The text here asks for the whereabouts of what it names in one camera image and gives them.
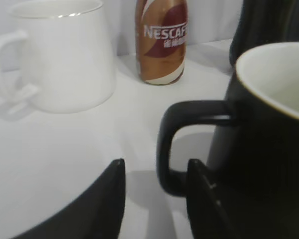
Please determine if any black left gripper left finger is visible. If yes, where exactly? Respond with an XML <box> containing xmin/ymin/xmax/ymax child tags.
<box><xmin>17</xmin><ymin>159</ymin><xmax>126</xmax><ymax>239</ymax></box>

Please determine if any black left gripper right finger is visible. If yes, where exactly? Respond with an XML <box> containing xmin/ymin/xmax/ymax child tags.
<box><xmin>186</xmin><ymin>159</ymin><xmax>237</xmax><ymax>239</ymax></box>

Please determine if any black mug white inside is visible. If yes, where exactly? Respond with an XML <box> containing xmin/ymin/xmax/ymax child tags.
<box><xmin>156</xmin><ymin>42</ymin><xmax>299</xmax><ymax>239</ymax></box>

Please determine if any white ceramic mug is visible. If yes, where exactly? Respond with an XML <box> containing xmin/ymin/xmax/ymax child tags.
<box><xmin>0</xmin><ymin>0</ymin><xmax>116</xmax><ymax>114</ymax></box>

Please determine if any brown Nescafe coffee bottle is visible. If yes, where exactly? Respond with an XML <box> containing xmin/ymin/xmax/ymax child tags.
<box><xmin>135</xmin><ymin>0</ymin><xmax>188</xmax><ymax>85</ymax></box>

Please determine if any dark cola bottle yellow cap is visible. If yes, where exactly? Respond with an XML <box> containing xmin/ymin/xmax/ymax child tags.
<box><xmin>229</xmin><ymin>0</ymin><xmax>299</xmax><ymax>66</ymax></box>

